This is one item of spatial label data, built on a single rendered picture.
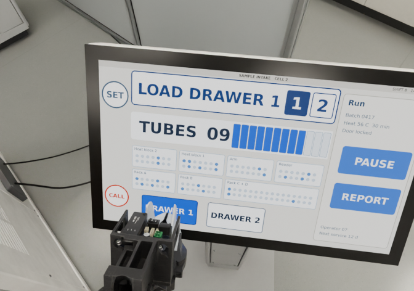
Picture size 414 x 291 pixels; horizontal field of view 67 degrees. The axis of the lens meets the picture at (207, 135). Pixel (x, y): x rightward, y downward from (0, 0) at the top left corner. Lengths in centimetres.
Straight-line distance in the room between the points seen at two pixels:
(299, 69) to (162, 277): 32
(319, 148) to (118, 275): 32
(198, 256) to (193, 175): 102
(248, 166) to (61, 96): 176
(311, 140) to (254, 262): 108
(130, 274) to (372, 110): 38
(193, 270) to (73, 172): 81
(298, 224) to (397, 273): 123
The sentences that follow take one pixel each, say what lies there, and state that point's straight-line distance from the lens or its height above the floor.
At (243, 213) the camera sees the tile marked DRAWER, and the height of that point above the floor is 101.
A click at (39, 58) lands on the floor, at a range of 244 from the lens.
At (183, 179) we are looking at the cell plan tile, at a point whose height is 105.
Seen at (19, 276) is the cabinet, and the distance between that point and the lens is 96.
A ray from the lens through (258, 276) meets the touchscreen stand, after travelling 150.
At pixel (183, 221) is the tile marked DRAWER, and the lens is 54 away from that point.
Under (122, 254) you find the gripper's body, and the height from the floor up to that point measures 115.
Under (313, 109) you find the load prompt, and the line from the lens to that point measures 47.
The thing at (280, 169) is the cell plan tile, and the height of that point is 108.
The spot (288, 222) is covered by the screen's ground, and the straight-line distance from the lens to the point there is 54.
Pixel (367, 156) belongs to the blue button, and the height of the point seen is 110.
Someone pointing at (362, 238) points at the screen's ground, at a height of 100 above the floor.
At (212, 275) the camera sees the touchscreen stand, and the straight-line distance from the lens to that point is 148.
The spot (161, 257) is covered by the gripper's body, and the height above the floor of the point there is 114.
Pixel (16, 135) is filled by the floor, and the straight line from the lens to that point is 208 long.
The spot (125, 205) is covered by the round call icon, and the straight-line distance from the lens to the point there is 55.
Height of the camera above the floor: 151
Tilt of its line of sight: 58 degrees down
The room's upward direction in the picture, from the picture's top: straight up
